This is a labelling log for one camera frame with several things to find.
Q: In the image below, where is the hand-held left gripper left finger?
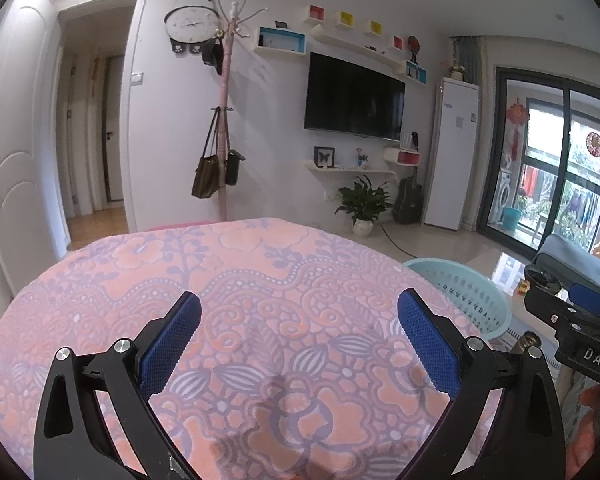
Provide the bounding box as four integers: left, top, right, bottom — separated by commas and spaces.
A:
32, 291, 203, 480

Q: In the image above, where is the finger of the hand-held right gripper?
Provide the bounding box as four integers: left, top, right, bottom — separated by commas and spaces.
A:
568, 283, 600, 322
524, 290, 600, 392

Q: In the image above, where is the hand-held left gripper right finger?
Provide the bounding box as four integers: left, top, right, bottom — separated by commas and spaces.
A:
396, 287, 566, 480

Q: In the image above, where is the teal plastic basket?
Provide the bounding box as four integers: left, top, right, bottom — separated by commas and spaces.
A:
402, 258, 513, 343

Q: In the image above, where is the black shoulder bag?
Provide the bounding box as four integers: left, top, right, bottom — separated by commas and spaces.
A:
225, 149, 247, 186

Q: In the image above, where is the grey upholstered chair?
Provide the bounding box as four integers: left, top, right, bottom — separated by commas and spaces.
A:
535, 233, 600, 291

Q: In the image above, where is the black round ashtray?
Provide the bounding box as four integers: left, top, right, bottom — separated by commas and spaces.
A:
525, 266, 562, 296

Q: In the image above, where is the brown round object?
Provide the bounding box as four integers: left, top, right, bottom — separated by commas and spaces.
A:
512, 332, 542, 361

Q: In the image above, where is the orange wrapper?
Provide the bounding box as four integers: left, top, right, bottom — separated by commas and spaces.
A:
562, 372, 600, 480

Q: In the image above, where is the white coffee table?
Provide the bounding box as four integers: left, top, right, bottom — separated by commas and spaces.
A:
467, 249, 536, 306

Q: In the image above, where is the pink patterned blanket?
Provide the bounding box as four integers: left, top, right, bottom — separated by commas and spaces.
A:
0, 216, 511, 480

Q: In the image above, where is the white washing machine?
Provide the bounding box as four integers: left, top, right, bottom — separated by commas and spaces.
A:
497, 152, 518, 221

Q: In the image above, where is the black acoustic guitar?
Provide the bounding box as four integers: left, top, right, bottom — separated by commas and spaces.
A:
392, 165, 424, 225

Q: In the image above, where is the green houseplant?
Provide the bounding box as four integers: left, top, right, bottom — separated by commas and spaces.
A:
336, 175, 393, 223

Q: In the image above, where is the brown tote bag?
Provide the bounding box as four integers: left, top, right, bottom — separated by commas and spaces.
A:
191, 107, 222, 199

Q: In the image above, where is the white refrigerator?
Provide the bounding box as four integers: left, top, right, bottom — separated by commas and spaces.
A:
422, 77, 481, 231

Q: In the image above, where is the red knot hanging decoration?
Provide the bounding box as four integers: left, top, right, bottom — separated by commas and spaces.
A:
507, 102, 531, 161

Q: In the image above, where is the dark framed sliding glass door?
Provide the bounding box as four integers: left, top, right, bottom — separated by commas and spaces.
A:
477, 64, 600, 266

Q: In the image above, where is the dark hallway door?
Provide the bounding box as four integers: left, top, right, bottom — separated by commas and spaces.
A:
102, 55, 126, 201

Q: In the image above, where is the pink coat rack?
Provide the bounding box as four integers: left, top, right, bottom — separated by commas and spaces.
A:
200, 1, 270, 223

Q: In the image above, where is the white room door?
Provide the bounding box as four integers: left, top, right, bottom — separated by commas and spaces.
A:
0, 0, 72, 301

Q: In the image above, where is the flower pot on refrigerator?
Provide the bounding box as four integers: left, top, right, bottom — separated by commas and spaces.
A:
442, 57, 468, 81

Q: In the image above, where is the grey blue curtain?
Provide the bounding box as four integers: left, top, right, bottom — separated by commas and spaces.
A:
450, 35, 483, 86

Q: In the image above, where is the black cap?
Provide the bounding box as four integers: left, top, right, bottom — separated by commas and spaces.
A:
201, 40, 224, 76

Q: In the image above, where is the blue lined box shelf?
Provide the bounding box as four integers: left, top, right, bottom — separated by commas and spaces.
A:
254, 26, 307, 56

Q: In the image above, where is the black floor cable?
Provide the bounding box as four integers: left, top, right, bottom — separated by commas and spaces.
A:
380, 224, 417, 256

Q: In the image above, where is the white and red wall box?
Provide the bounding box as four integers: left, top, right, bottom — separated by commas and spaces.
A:
382, 145, 422, 167

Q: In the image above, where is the white curved wall shelf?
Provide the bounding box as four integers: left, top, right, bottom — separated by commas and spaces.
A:
304, 160, 398, 183

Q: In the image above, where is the black wall television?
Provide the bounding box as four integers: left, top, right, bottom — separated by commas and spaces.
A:
304, 51, 406, 142

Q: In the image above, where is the long white wall shelf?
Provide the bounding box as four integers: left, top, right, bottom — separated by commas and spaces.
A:
310, 24, 407, 76

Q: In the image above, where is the panda wall clock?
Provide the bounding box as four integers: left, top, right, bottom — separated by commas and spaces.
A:
163, 0, 218, 55

